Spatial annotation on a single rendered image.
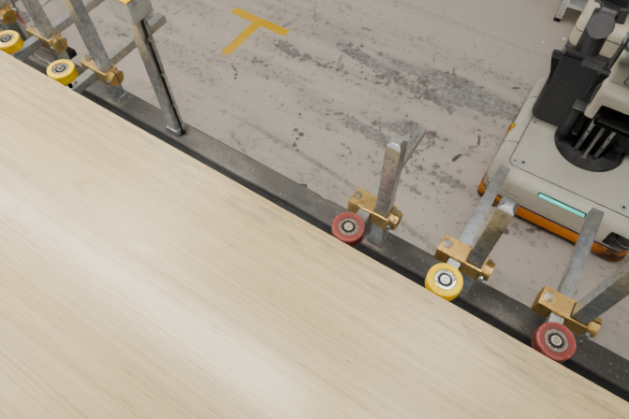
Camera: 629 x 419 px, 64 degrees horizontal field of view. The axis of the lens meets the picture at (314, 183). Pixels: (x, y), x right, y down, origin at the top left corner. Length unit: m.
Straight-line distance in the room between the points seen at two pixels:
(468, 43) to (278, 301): 2.28
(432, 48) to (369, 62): 0.38
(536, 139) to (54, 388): 1.93
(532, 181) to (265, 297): 1.36
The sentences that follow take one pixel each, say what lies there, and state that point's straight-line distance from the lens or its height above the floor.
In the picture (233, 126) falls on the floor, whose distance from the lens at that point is 2.59.
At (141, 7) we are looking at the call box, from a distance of 1.35.
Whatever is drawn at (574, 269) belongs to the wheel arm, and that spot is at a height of 0.85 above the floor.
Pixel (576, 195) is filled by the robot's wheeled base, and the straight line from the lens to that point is 2.21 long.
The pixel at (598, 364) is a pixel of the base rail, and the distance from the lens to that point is 1.45.
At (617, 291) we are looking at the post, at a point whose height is 1.03.
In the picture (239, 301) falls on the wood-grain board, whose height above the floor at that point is 0.90.
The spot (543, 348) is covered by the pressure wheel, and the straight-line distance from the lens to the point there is 1.18.
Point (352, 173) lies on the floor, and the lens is 2.38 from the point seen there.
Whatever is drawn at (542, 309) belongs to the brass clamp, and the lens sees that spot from 1.29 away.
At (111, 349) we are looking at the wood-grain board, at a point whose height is 0.90.
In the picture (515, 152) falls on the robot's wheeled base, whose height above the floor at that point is 0.28.
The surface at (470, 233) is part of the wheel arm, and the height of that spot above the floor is 0.85.
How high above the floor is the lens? 1.95
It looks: 56 degrees down
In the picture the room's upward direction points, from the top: 1 degrees counter-clockwise
